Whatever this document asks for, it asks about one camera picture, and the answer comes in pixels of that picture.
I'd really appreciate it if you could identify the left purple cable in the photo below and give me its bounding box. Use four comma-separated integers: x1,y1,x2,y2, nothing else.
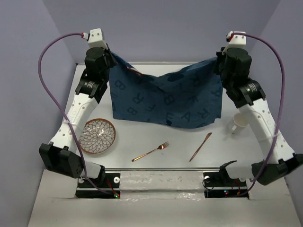
37,32,119,197

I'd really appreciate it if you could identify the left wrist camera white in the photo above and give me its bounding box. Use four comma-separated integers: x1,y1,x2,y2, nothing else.
88,28,108,49

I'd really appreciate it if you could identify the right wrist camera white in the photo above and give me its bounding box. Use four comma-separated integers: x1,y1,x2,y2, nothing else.
223,31,246,52

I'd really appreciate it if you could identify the copper fork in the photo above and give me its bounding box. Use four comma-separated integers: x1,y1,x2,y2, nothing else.
132,141,170,163

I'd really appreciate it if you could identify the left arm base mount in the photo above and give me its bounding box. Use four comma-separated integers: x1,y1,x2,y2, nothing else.
75,171,121,199

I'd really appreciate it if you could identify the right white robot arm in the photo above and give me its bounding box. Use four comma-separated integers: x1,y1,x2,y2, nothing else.
214,47,303,185

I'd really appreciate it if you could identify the copper knife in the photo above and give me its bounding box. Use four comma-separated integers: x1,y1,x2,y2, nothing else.
189,132,212,162

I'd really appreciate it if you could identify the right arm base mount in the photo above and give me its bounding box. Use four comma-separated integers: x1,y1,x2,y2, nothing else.
202,172,249,199

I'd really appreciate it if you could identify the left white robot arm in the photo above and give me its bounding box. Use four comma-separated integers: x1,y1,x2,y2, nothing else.
39,47,116,187

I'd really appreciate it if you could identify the blue cartoon placemat cloth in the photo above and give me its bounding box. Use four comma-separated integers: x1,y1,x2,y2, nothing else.
109,55,223,129

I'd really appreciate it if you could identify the white mug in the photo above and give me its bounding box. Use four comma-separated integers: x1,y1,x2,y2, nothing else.
227,113,249,134

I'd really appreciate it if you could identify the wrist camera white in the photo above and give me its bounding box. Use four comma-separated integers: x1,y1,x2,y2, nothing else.
223,31,246,52
88,28,108,49

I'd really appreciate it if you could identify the floral patterned plate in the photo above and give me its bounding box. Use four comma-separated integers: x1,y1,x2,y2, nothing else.
79,118,116,155

